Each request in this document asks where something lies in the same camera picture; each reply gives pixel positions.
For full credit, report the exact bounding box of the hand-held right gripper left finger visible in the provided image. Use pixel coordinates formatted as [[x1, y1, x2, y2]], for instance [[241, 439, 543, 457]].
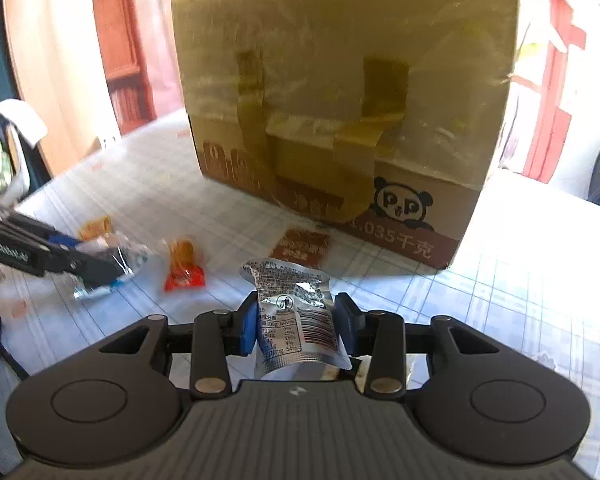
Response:
[[99, 290, 259, 402]]

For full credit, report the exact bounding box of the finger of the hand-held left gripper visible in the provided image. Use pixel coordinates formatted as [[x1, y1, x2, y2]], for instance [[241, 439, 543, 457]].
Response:
[[10, 214, 83, 253], [42, 247, 127, 286]]

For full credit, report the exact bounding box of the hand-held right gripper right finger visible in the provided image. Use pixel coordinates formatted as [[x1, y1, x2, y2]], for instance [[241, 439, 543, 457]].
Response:
[[332, 292, 502, 402]]

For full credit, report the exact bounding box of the clear blue white snack packet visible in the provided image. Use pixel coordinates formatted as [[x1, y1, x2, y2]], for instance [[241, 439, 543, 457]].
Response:
[[72, 234, 151, 301]]

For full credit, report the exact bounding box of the silver snack packet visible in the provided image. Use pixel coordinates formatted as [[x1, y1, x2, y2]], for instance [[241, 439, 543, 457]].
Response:
[[239, 257, 355, 382]]

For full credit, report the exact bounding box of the taped cardboard box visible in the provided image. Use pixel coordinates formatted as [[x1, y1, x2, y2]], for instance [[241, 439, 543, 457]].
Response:
[[171, 0, 522, 272]]

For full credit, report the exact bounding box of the small orange candy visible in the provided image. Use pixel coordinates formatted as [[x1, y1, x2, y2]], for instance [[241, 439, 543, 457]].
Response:
[[77, 215, 113, 242]]

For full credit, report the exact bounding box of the red orange snack packet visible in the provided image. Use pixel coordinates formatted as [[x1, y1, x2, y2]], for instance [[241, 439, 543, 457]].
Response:
[[163, 239, 207, 293]]

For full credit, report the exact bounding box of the brown snack packet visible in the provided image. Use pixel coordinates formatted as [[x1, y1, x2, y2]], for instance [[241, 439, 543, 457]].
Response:
[[269, 227, 332, 268]]

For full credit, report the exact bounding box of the pile of clothes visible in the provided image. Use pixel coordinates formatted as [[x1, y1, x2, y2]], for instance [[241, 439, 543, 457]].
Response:
[[0, 99, 49, 203]]

